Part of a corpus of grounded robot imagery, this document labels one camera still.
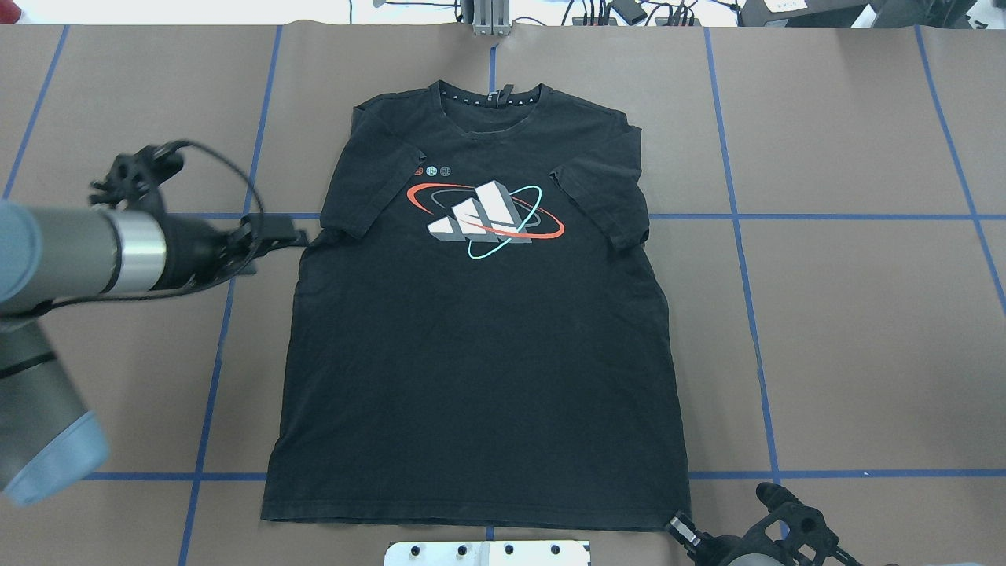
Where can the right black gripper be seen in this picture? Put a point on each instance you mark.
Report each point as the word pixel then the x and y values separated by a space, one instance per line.
pixel 682 528

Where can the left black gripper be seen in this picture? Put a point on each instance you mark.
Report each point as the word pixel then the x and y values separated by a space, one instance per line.
pixel 191 246

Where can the black graphic t-shirt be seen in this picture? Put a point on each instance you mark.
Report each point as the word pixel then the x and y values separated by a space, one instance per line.
pixel 478 335

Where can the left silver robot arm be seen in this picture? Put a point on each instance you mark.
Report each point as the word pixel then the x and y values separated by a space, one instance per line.
pixel 54 258

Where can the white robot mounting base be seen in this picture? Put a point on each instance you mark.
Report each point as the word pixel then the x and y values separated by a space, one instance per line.
pixel 563 551

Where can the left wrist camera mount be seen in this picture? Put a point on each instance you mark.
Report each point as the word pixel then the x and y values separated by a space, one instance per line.
pixel 134 180

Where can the aluminium frame post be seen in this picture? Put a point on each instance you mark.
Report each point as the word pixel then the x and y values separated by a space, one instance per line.
pixel 488 17

